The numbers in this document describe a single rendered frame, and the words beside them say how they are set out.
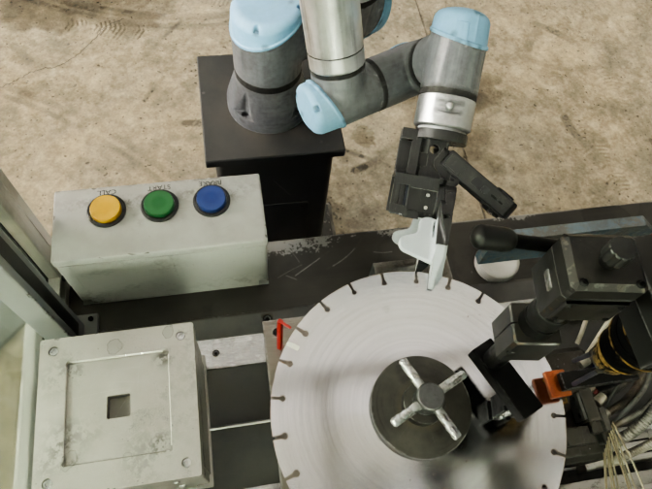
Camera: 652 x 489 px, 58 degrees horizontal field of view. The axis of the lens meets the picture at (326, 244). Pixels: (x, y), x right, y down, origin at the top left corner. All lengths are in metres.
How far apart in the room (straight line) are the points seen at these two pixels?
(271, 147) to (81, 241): 0.39
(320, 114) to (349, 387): 0.35
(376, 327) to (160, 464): 0.29
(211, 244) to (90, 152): 1.30
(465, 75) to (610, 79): 1.78
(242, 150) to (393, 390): 0.55
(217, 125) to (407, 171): 0.44
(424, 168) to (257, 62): 0.34
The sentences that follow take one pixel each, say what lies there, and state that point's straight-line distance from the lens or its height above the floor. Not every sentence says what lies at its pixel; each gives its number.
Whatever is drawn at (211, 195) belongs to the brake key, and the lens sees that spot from 0.82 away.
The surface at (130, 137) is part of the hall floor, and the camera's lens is 2.07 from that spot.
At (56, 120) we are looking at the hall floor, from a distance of 2.17.
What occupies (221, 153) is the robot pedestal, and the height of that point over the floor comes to 0.75.
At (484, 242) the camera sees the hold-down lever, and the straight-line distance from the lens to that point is 0.46.
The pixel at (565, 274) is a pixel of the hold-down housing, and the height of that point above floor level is 1.24.
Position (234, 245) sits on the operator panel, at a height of 0.89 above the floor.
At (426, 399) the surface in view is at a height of 1.00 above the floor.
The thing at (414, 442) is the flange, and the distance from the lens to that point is 0.66.
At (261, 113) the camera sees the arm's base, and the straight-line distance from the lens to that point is 1.05.
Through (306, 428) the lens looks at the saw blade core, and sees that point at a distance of 0.66.
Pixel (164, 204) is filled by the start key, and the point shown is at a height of 0.91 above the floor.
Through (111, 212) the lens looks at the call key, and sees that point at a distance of 0.83.
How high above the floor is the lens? 1.60
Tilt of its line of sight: 63 degrees down
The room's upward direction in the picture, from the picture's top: 9 degrees clockwise
